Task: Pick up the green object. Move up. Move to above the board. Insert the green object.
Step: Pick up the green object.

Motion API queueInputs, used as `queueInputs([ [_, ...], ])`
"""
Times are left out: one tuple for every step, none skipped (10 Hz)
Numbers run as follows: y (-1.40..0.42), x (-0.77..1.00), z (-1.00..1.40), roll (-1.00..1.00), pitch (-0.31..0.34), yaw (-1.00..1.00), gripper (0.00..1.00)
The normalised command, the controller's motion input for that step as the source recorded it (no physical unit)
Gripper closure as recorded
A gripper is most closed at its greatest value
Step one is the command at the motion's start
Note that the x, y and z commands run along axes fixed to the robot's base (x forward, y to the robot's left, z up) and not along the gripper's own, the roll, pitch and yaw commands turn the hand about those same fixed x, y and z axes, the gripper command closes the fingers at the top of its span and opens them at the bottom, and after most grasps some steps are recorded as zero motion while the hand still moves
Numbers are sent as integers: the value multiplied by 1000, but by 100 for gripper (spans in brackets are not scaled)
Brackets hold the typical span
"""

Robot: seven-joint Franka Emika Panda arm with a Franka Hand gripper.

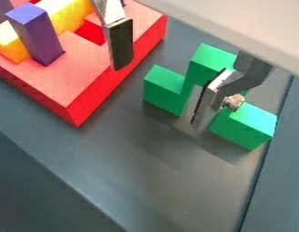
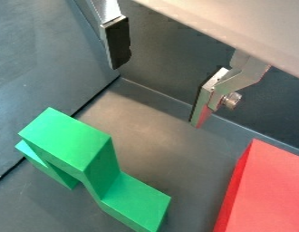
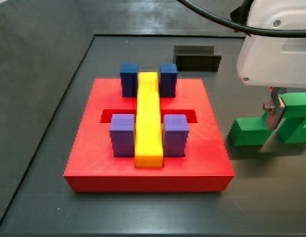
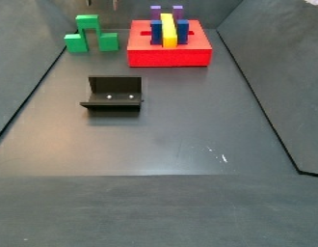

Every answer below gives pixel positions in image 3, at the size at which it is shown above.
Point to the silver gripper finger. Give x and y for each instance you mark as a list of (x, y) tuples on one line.
[(273, 108)]

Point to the green bridge-shaped block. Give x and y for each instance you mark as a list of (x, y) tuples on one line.
[(248, 131)]

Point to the purple right front post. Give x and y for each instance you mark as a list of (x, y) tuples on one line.
[(174, 134)]

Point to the purple post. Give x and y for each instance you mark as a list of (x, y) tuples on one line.
[(174, 134), (122, 135)]

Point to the red base board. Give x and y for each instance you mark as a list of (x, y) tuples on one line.
[(94, 171)]

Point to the black angled bracket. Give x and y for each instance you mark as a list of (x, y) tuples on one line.
[(196, 58)]

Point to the purple left front post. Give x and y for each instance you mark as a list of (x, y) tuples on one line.
[(122, 135)]

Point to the blue left rear post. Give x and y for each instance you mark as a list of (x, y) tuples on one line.
[(128, 76)]

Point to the yellow long bar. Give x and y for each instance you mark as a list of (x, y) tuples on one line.
[(148, 147)]

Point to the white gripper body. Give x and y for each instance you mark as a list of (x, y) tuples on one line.
[(272, 61)]

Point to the blue post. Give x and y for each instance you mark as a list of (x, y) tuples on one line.
[(168, 80), (128, 76)]

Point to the blue right rear post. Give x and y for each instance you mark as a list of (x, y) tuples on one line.
[(168, 80)]

